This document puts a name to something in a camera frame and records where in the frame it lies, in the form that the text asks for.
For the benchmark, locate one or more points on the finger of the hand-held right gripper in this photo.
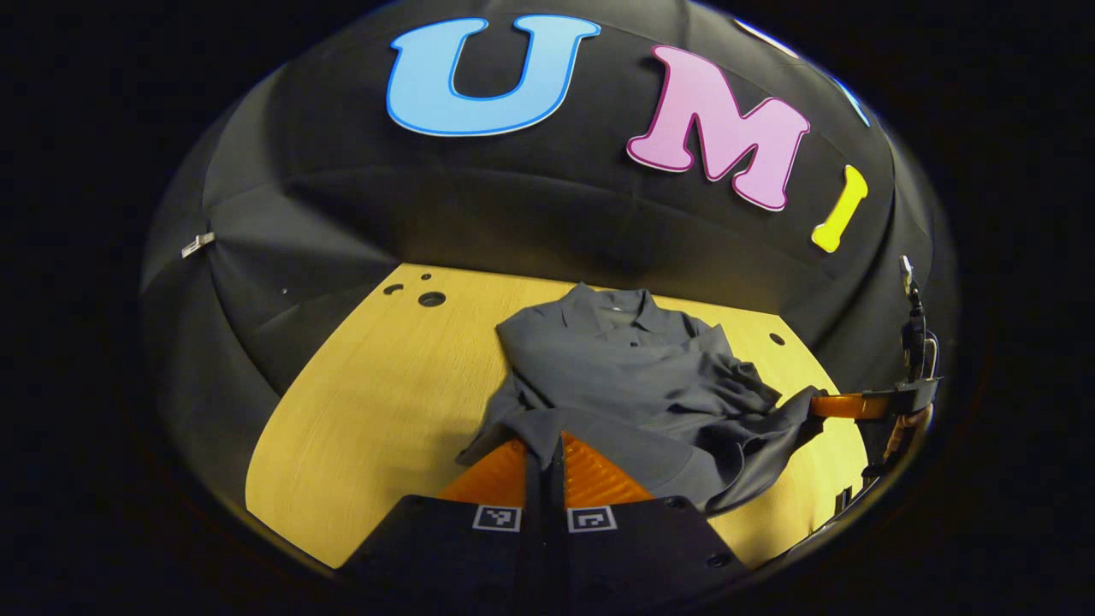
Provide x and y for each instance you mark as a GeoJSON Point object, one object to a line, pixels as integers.
{"type": "Point", "coordinates": [847, 405]}

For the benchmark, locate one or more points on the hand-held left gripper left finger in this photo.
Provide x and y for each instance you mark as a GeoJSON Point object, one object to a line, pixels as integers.
{"type": "Point", "coordinates": [535, 530]}

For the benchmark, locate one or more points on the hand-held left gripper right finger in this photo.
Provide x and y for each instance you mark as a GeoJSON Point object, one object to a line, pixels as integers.
{"type": "Point", "coordinates": [575, 556]}

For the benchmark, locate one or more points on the grey collared shirt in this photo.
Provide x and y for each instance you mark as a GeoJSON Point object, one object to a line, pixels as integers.
{"type": "Point", "coordinates": [633, 385]}

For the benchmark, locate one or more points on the black backdrop cloth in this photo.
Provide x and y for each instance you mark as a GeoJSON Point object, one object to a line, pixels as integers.
{"type": "Point", "coordinates": [513, 205]}

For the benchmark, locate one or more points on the silver cloth clip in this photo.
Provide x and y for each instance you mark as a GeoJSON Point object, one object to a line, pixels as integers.
{"type": "Point", "coordinates": [198, 245]}

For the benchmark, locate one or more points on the black table edge bracket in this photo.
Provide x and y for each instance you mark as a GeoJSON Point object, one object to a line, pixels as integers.
{"type": "Point", "coordinates": [845, 500]}

